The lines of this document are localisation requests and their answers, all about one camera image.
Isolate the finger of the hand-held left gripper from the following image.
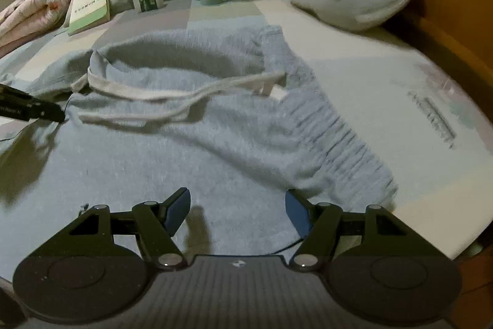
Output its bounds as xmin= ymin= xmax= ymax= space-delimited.
xmin=0 ymin=83 xmax=66 ymax=122

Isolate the green tissue packet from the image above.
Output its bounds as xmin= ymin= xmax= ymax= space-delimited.
xmin=133 ymin=0 xmax=164 ymax=13

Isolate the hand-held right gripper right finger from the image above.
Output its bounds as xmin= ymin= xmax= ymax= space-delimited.
xmin=287 ymin=189 xmax=450 ymax=272

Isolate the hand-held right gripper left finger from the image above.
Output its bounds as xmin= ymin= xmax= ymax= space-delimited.
xmin=26 ymin=187 xmax=192 ymax=271

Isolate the green and white book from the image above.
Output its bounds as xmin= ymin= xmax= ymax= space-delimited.
xmin=67 ymin=0 xmax=111 ymax=37

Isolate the patchwork bed sheet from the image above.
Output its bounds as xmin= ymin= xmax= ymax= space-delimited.
xmin=0 ymin=0 xmax=493 ymax=276

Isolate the pink floral quilt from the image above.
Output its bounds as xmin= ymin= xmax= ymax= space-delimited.
xmin=0 ymin=0 xmax=95 ymax=58

